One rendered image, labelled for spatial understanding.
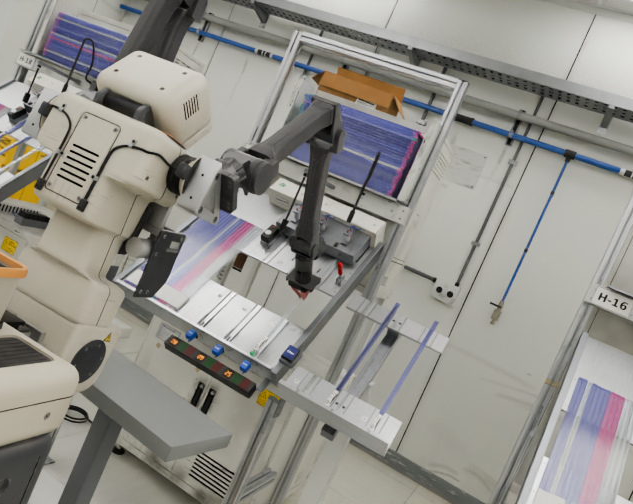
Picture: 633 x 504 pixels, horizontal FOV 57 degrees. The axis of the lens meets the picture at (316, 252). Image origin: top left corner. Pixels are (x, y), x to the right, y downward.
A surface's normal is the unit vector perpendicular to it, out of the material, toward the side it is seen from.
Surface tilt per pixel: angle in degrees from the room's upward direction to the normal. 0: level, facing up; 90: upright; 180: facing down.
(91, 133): 82
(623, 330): 90
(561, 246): 90
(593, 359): 44
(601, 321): 90
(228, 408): 90
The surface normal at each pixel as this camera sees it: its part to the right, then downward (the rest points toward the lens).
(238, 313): 0.04, -0.72
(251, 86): -0.36, -0.11
